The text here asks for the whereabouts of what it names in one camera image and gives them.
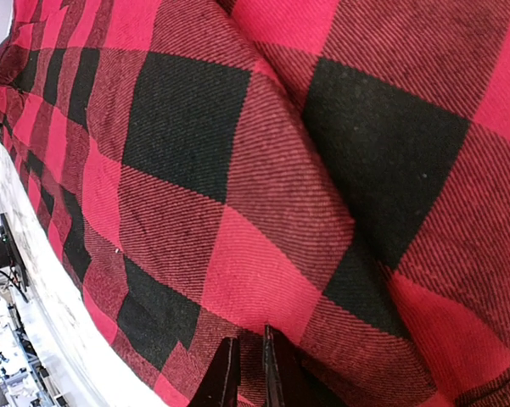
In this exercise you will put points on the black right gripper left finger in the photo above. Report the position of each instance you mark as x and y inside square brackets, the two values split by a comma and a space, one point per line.
[219, 386]

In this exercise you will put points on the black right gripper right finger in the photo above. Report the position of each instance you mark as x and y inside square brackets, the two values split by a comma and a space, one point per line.
[285, 383]

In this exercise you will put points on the red black plaid shirt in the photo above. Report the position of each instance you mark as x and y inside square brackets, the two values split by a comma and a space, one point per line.
[339, 170]

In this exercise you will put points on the aluminium front rail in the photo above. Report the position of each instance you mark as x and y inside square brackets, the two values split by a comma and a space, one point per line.
[83, 366]

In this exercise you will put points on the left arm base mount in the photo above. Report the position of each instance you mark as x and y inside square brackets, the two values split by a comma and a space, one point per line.
[12, 266]

